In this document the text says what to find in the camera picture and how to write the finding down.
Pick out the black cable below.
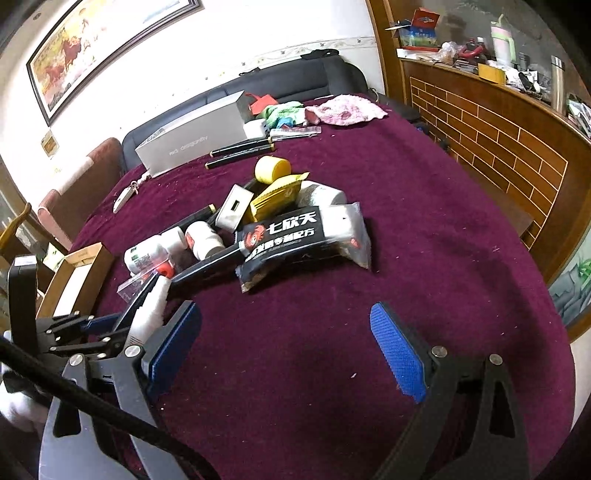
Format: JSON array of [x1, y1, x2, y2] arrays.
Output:
[[0, 335, 220, 480]]

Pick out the yellow packet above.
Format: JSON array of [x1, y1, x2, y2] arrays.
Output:
[[249, 172, 310, 223]]

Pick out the white bottle red print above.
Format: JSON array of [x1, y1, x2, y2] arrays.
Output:
[[185, 222, 225, 260]]

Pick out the grey rectangular box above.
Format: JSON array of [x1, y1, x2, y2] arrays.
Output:
[[135, 90, 247, 178]]

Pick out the wooden counter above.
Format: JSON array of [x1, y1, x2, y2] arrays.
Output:
[[399, 58, 591, 283]]

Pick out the small silver box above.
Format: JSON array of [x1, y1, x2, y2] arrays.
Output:
[[215, 184, 254, 232]]

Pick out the black pen gold tip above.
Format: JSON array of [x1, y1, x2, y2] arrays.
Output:
[[205, 144, 278, 171], [210, 138, 273, 158]]

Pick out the clear packaged pen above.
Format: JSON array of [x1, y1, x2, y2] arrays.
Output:
[[269, 126, 322, 140]]

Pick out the green cloth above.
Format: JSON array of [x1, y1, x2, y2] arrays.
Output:
[[263, 102, 305, 130]]

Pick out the framed horse painting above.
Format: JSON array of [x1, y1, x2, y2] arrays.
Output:
[[25, 0, 206, 127]]

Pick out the white tumbler green lid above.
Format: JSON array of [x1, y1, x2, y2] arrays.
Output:
[[490, 14, 514, 66]]

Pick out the white roll pack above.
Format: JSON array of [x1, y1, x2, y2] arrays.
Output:
[[298, 181, 348, 208]]

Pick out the white power strip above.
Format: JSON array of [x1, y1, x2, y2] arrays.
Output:
[[113, 170, 151, 214]]

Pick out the upholstered chair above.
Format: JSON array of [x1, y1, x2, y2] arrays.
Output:
[[37, 137, 123, 252]]

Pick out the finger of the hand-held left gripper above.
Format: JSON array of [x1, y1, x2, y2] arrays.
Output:
[[39, 335, 134, 360], [46, 277, 160, 337]]

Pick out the red bag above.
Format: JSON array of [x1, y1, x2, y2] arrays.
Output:
[[245, 92, 278, 116]]

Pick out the cardboard box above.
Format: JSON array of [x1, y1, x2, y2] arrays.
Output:
[[37, 242, 115, 320]]

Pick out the black leather sofa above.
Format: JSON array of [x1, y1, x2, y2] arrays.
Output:
[[121, 50, 370, 174]]

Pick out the yellow box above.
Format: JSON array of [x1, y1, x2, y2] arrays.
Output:
[[478, 63, 507, 85]]

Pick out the maroon tablecloth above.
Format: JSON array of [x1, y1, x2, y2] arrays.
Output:
[[69, 90, 575, 480]]

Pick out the wooden chair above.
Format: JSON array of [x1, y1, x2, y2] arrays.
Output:
[[0, 203, 33, 296]]

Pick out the small clear box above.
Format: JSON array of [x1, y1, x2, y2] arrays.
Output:
[[117, 271, 154, 304]]

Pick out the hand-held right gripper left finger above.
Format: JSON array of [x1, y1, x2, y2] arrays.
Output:
[[39, 300, 204, 480]]

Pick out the white bottle green print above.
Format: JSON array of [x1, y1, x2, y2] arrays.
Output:
[[124, 237, 168, 274]]

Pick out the steel thermos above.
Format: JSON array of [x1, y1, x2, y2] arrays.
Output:
[[551, 55, 567, 112]]

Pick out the red and blue box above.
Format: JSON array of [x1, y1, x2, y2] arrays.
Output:
[[399, 9, 439, 51]]

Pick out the white bottle red label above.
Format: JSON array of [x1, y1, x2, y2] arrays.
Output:
[[124, 262, 175, 347]]

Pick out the black snack packet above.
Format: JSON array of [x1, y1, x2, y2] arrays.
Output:
[[235, 212, 365, 295]]

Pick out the clear-wrapped white pack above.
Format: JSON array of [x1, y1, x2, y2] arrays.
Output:
[[321, 202, 372, 271]]

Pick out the person's left hand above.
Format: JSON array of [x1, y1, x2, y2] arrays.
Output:
[[0, 362, 49, 433]]

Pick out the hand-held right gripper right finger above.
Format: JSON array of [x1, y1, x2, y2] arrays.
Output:
[[369, 302, 541, 480]]

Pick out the small white bottle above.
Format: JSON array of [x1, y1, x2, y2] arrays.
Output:
[[161, 228, 186, 260]]

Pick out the pink cloth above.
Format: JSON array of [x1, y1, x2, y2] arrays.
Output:
[[305, 95, 389, 126]]

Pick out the green landscape poster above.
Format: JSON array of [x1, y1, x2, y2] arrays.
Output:
[[547, 258, 591, 343]]

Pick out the wooden door frame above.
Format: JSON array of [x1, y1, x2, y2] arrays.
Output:
[[367, 0, 408, 107]]

